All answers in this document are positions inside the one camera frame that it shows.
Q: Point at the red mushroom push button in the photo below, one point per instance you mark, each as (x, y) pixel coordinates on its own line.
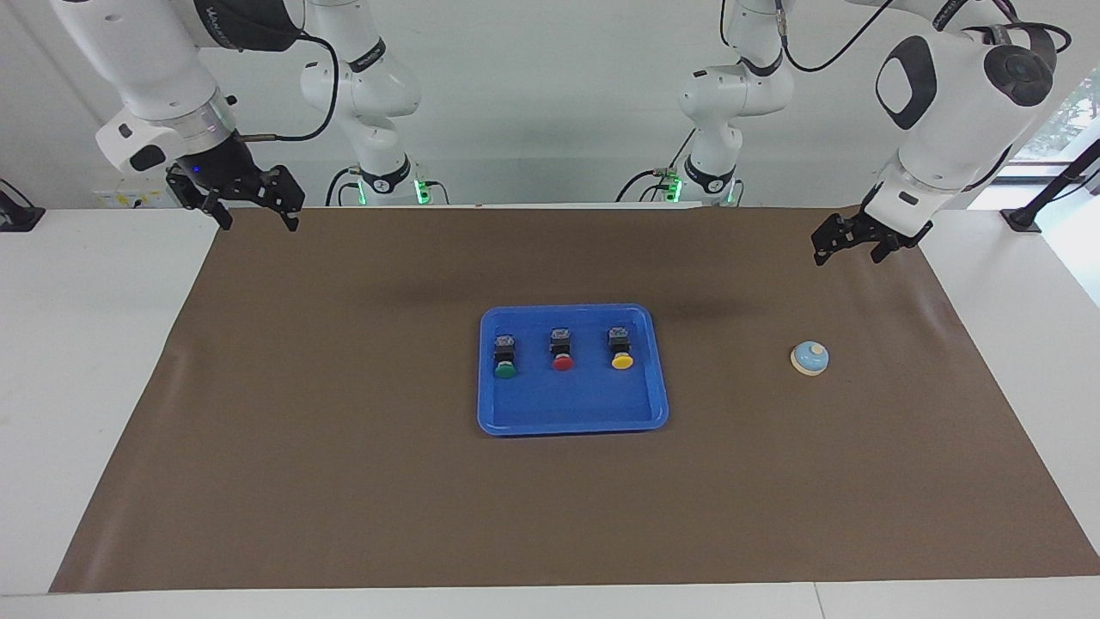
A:
(563, 361)

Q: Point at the blue plastic tray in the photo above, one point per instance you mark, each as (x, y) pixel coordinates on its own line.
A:
(576, 400)

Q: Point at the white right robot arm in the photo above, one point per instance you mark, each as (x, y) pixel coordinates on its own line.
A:
(146, 60)

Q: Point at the green mushroom push button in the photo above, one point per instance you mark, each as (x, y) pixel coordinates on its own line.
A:
(505, 368)

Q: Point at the yellow mushroom push button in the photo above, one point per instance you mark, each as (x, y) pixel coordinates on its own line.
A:
(621, 361)

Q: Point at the black table mount bracket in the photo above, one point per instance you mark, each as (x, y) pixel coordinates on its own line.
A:
(17, 215)

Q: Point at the light blue call bell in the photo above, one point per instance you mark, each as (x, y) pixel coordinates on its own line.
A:
(809, 359)

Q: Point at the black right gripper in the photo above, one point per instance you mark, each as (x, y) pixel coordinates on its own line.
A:
(228, 176)

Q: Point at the brown paper table mat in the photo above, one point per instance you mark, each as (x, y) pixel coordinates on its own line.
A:
(550, 499)

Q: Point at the black clamp stand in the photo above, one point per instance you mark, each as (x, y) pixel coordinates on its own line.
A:
(1044, 198)

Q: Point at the white wall outlet box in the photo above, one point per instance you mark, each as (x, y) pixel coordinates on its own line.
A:
(129, 199)

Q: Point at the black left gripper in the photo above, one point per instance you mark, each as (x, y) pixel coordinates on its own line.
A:
(859, 228)

